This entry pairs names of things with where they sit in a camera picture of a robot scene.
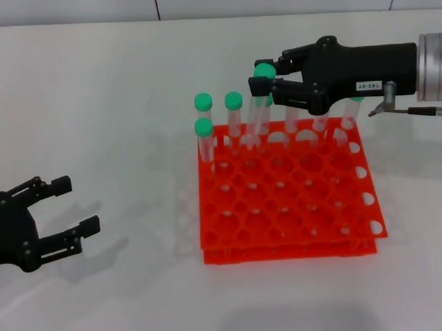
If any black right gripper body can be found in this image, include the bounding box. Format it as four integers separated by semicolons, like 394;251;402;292
298;31;422;117

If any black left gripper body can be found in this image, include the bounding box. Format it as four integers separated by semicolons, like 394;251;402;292
0;189;45;275

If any clear graduated tube green cap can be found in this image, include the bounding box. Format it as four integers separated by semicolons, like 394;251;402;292
243;62;279;150

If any clear test tube green cap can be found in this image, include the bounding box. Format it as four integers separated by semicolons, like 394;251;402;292
285;105;302;134
338;96;366;130
224;91;246;154
312;113;330;131
255;94;276;136
193;116;216;164
193;91;216;128

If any orange plastic test tube rack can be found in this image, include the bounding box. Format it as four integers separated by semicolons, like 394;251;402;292
195;115;390;266

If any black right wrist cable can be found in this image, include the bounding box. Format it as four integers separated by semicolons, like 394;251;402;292
367;78;442;126

